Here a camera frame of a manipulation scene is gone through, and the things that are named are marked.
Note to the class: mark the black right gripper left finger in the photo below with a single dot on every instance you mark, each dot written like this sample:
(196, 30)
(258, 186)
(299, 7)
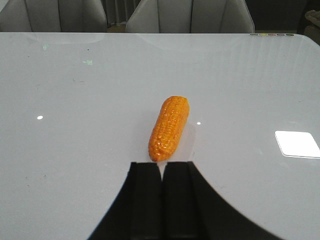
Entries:
(136, 212)

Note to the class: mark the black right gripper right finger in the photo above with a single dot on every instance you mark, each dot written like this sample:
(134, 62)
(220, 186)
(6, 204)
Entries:
(193, 210)

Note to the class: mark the orange toy corn cob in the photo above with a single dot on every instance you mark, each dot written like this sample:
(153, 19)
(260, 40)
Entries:
(168, 128)

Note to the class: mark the coloured sticker strip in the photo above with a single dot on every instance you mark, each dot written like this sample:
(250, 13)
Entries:
(272, 34)

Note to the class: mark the grey padded chair right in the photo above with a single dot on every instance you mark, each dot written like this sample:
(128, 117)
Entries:
(191, 17)

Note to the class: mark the grey padded chair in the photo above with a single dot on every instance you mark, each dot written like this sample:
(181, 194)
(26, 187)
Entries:
(53, 16)
(191, 17)

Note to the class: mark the brown cushioned seat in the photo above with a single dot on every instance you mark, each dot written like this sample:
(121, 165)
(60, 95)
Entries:
(312, 31)

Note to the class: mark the grey padded chair left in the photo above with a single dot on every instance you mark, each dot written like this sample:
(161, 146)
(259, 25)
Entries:
(53, 16)

